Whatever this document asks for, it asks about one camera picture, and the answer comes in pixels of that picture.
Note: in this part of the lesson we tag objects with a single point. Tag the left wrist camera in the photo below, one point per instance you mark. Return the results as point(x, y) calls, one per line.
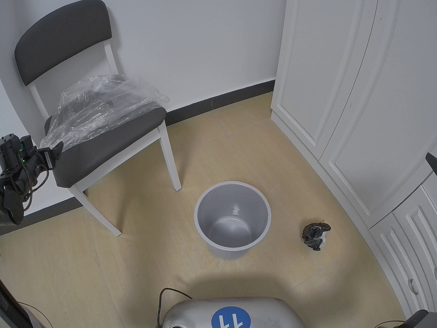
point(26, 144)

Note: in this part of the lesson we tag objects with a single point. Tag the clear plastic bag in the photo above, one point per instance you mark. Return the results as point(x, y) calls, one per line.
point(102, 108)

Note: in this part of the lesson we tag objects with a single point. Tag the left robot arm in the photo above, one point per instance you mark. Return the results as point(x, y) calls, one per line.
point(10, 200)

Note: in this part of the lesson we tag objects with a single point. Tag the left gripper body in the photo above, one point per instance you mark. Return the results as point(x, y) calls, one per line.
point(37, 161)

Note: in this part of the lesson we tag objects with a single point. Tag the white wardrobe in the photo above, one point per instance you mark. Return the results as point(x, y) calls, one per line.
point(341, 80)

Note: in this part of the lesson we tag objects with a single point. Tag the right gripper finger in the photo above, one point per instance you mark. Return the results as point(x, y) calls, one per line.
point(433, 164)

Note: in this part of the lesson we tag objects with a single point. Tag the dark grey white chair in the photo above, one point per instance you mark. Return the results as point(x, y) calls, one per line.
point(68, 29)

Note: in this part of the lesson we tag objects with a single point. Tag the crumpled black plastic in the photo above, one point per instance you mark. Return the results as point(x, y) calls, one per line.
point(312, 232)

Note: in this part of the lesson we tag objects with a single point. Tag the pale grey trash bin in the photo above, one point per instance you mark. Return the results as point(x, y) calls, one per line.
point(218, 217)

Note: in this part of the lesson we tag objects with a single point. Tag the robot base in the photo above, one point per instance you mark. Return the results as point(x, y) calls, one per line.
point(191, 316)

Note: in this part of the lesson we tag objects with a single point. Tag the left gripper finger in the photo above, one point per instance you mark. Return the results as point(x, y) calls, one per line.
point(57, 150)

